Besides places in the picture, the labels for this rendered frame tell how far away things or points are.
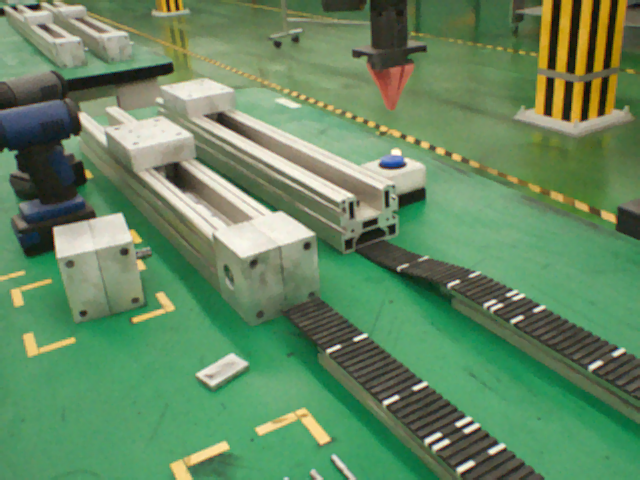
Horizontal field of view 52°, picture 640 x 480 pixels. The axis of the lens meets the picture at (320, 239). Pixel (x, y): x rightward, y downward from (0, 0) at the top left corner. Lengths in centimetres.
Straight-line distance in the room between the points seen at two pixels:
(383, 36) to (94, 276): 54
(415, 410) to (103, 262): 44
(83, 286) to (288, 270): 26
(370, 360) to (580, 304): 29
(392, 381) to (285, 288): 22
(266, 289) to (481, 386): 27
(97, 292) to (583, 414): 57
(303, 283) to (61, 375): 30
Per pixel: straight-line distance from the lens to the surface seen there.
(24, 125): 106
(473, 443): 60
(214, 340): 80
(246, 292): 79
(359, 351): 69
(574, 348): 72
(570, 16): 407
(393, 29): 103
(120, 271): 87
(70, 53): 269
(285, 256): 79
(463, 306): 81
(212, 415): 69
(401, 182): 108
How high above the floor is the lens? 122
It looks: 26 degrees down
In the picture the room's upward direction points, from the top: 5 degrees counter-clockwise
